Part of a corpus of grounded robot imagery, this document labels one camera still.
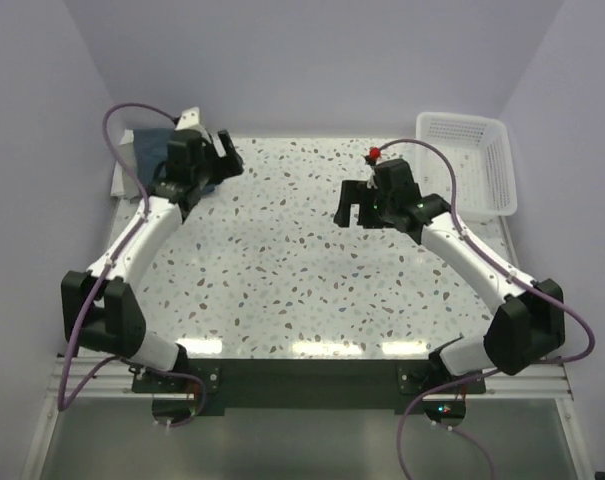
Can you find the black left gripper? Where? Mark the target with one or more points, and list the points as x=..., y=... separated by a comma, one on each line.
x=225, y=166

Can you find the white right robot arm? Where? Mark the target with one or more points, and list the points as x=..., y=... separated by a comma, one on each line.
x=527, y=320

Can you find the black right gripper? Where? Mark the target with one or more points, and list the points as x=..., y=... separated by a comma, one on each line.
x=357, y=192

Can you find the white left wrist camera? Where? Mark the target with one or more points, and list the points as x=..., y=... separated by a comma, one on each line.
x=190, y=119

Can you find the aluminium frame rail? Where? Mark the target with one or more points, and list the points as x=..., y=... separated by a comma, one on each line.
x=114, y=381

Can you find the white plastic laundry basket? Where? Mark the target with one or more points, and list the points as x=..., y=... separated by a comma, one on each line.
x=479, y=151

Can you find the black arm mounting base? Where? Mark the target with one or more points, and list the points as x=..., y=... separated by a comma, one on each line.
x=298, y=384

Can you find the blue printed tank top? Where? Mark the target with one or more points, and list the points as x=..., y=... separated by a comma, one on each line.
x=150, y=146

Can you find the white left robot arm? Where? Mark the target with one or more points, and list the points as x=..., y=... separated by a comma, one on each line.
x=100, y=309

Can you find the grey folded tank top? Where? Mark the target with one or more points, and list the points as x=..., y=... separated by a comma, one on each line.
x=129, y=170

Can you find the white folded tank top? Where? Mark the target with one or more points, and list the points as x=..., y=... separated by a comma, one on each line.
x=116, y=185

